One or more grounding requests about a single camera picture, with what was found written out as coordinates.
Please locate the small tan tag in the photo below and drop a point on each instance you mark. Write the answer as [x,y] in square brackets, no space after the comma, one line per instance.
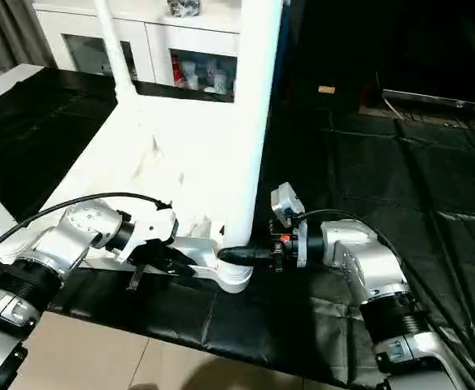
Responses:
[327,89]

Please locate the white glass-door cabinet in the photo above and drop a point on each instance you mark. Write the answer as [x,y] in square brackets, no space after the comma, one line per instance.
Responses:
[164,41]

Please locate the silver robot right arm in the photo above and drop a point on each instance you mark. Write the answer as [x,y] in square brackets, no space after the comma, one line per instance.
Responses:
[368,260]

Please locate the long black bar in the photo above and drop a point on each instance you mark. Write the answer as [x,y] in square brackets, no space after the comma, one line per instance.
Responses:
[441,99]

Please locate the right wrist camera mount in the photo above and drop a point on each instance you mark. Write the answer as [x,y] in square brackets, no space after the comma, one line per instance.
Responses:
[286,201]

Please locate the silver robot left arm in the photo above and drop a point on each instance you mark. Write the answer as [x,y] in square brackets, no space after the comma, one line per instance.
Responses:
[67,240]

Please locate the white compartment tray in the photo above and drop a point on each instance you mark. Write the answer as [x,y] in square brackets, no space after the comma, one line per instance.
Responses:
[172,154]

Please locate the small red bottle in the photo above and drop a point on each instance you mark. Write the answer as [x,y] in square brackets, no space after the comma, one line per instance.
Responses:
[177,77]

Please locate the black work mat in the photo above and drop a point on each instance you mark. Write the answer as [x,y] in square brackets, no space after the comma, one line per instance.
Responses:
[384,179]

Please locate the grey curtain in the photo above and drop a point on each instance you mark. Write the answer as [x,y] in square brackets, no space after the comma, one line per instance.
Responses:
[26,32]

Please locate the silver crumpled object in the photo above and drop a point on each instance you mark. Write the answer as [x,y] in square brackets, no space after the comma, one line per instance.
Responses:
[184,7]

